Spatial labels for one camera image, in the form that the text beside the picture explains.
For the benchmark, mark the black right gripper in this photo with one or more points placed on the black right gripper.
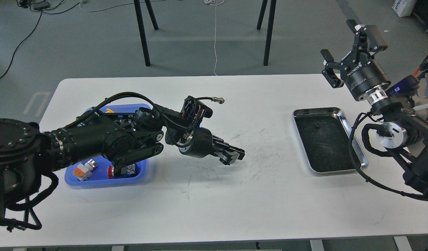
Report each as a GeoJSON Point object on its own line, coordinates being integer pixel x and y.
{"type": "Point", "coordinates": [363, 76]}

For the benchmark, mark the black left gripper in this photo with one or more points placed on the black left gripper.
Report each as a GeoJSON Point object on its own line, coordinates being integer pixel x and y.
{"type": "Point", "coordinates": [204, 144]}

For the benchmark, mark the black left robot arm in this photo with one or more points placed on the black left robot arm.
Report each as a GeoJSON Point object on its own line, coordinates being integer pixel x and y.
{"type": "Point", "coordinates": [125, 128]}

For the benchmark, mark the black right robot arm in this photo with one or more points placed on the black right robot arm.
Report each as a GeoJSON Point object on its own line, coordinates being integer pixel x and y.
{"type": "Point", "coordinates": [400, 133]}

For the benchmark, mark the silver metal tray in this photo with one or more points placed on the silver metal tray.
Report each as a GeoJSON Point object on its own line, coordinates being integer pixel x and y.
{"type": "Point", "coordinates": [327, 148]}

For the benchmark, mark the blue plastic tray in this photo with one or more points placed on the blue plastic tray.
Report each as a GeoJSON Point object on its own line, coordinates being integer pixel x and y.
{"type": "Point", "coordinates": [99, 176]}

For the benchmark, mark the white cardboard box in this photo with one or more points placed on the white cardboard box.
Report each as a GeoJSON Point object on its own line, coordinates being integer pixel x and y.
{"type": "Point", "coordinates": [403, 8]}

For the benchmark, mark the black table leg right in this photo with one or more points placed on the black table leg right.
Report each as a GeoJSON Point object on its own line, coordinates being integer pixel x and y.
{"type": "Point", "coordinates": [270, 26]}

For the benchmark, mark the black table leg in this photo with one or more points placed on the black table leg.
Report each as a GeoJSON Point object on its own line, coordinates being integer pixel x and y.
{"type": "Point", "coordinates": [270, 26]}
{"type": "Point", "coordinates": [140, 22]}

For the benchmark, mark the orange grey connector block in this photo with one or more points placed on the orange grey connector block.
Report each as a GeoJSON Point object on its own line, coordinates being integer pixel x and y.
{"type": "Point", "coordinates": [83, 171]}

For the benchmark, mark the black table leg left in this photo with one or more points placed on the black table leg left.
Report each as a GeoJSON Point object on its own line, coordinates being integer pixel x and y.
{"type": "Point", "coordinates": [140, 22]}

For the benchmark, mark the red push button switch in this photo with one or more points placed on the red push button switch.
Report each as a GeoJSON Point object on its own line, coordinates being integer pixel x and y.
{"type": "Point", "coordinates": [123, 172]}

